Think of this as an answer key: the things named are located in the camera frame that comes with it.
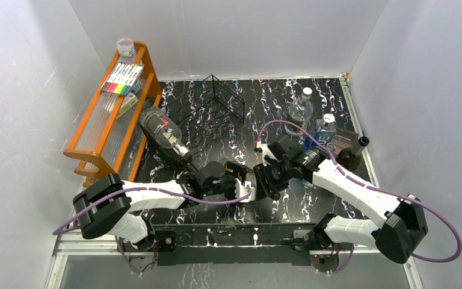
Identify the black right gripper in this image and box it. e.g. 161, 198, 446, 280
252, 160, 292, 201

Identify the round clear bottle black label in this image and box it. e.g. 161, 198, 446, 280
140, 107, 191, 158

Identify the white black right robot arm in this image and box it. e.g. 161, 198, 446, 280
254, 135, 428, 264

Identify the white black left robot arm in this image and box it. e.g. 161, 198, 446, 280
73, 161, 256, 250

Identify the blue glass bottle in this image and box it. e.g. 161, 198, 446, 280
303, 113, 336, 151

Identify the clear bottle white cap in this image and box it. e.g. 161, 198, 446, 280
287, 87, 314, 130

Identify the olive green wine bottle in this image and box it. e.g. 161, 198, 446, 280
336, 136, 370, 172

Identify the brown booklet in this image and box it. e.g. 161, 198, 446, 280
327, 128, 359, 157

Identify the orange wooden shelf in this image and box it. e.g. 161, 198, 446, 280
64, 41, 162, 187

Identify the small white box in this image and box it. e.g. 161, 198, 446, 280
116, 93, 138, 119

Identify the pack of coloured markers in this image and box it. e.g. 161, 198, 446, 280
100, 62, 144, 95

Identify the clear plastic cup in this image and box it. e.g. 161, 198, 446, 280
115, 37, 136, 57

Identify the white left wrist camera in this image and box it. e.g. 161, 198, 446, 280
235, 179, 256, 203

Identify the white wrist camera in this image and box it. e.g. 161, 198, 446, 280
235, 179, 256, 203
254, 140, 277, 166

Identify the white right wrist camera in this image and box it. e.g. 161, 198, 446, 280
254, 140, 277, 166

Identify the black wire wine rack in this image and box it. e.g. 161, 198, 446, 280
161, 75, 245, 152

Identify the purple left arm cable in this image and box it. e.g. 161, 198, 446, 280
52, 185, 254, 236

